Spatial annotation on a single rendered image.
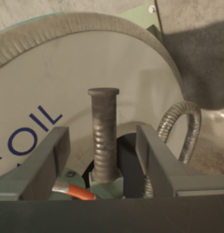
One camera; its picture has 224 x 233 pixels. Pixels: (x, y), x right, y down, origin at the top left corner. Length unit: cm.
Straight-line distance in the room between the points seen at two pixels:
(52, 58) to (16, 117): 14
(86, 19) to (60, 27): 8
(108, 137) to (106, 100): 5
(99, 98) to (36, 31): 21
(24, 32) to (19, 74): 7
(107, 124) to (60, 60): 21
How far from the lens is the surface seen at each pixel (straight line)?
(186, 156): 35
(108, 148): 24
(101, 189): 28
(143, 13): 108
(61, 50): 39
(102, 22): 48
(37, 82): 36
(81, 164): 45
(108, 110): 22
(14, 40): 36
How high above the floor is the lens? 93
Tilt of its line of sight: 31 degrees down
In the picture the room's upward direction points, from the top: 135 degrees counter-clockwise
